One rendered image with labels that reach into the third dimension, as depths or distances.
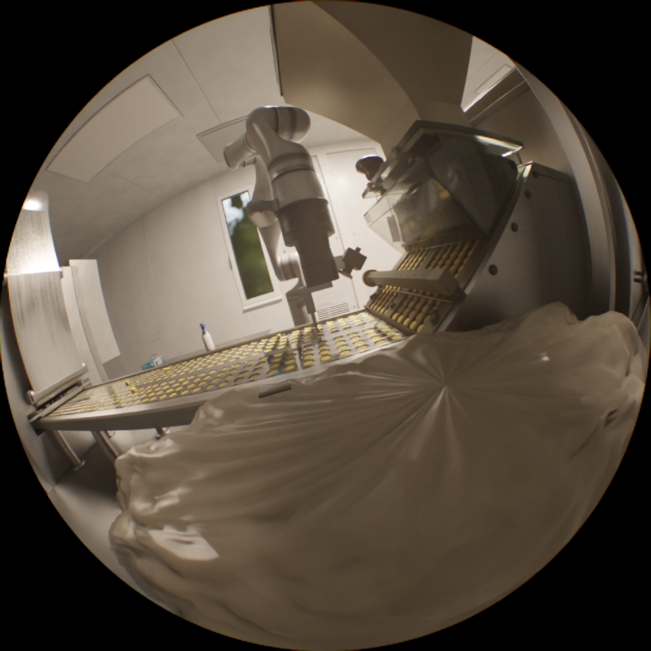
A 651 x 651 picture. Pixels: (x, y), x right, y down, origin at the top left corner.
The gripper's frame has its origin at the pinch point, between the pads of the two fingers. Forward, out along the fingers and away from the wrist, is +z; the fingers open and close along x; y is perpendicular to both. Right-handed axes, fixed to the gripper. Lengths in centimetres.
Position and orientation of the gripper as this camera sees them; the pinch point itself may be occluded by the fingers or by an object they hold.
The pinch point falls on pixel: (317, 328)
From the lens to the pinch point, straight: 33.5
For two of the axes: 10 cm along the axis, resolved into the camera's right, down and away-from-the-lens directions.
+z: 2.6, 9.4, 2.2
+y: 9.6, -2.7, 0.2
